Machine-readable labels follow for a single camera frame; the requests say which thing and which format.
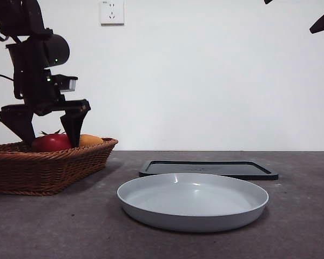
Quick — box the red tomato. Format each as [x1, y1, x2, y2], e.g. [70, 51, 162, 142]
[31, 129, 73, 152]

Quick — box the orange bread roll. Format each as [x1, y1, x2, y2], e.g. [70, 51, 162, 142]
[78, 134, 104, 148]

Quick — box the brown wicker basket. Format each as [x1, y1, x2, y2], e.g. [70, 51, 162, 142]
[0, 137, 119, 196]

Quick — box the grey round plate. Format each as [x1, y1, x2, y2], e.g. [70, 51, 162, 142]
[117, 173, 269, 233]

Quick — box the black rectangular tray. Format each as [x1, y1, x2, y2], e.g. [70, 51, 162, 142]
[139, 160, 279, 181]

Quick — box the left arm grey camera box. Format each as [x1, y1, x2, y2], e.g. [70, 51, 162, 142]
[52, 74, 78, 94]

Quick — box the white wall socket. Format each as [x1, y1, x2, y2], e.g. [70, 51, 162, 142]
[100, 0, 125, 26]

